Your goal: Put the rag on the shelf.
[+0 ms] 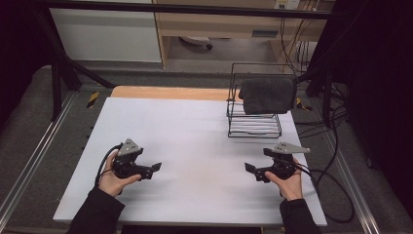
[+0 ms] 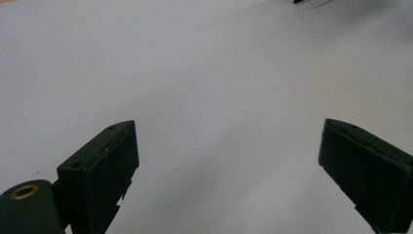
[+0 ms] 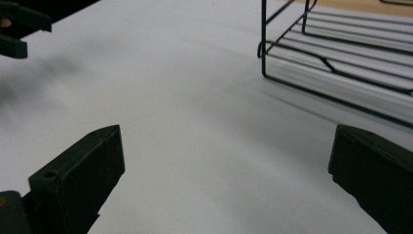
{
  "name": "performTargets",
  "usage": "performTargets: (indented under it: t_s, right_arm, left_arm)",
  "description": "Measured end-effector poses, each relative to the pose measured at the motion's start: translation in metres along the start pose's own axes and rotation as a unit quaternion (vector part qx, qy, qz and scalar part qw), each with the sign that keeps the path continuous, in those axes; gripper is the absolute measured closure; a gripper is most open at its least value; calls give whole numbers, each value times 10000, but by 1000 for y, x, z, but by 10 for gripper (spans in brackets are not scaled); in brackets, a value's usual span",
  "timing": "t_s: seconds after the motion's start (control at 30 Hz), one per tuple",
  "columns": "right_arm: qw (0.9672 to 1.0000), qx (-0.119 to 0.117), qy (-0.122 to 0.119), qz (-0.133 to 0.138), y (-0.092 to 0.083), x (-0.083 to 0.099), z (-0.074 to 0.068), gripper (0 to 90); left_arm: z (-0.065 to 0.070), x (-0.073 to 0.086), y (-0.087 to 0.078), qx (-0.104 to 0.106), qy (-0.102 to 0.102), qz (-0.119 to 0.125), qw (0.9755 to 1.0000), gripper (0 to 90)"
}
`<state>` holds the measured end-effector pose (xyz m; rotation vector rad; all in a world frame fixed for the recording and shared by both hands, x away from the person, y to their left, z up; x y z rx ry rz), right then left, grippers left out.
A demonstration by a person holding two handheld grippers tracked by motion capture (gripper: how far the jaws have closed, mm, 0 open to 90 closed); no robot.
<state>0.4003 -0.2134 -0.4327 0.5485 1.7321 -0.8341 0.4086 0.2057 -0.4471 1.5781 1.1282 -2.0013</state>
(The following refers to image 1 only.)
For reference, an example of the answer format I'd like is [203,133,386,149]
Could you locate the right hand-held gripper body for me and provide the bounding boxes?
[254,141,312,183]

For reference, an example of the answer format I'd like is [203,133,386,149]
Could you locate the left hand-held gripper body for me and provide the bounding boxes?
[111,137,154,181]

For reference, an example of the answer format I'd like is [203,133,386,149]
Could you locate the black wire rack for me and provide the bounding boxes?
[226,62,301,139]

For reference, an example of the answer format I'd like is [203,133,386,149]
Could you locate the black towel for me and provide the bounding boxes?
[238,76,298,116]

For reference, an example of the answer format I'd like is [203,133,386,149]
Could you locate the person's right hand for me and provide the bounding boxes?
[264,157,304,202]

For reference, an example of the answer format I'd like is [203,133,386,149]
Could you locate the person's left hand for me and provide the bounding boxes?
[97,149,143,198]

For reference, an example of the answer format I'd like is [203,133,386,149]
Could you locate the black metal stand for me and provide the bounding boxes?
[293,62,337,129]
[32,6,117,122]

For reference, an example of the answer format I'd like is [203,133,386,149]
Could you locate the black curtain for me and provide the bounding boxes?
[0,0,50,126]
[308,0,413,215]

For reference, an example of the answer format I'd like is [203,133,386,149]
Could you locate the white cabinet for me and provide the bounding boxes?
[50,0,163,63]

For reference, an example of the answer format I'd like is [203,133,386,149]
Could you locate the office chair base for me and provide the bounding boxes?
[178,35,214,51]

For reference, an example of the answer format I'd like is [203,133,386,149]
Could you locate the wooden desk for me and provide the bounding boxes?
[152,0,335,68]

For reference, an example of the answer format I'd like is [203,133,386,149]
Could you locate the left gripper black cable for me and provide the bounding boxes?
[94,143,122,188]

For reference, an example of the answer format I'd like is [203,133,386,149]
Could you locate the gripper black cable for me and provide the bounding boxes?
[292,163,356,224]
[94,143,122,188]

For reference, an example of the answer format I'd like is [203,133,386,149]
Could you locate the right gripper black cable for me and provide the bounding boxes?
[292,163,356,224]

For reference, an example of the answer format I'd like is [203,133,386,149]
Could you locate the black floor cables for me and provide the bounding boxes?
[293,82,352,139]

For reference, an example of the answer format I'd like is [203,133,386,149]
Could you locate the aluminium floor rail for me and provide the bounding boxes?
[322,128,382,234]
[0,92,78,222]

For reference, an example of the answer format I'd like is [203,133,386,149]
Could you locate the hanging black cables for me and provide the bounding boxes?
[280,17,315,77]

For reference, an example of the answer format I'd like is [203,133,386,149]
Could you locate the white wall power outlet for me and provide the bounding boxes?
[274,0,301,11]

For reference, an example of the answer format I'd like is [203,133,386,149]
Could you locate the black metal frame bar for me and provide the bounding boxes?
[32,0,354,20]

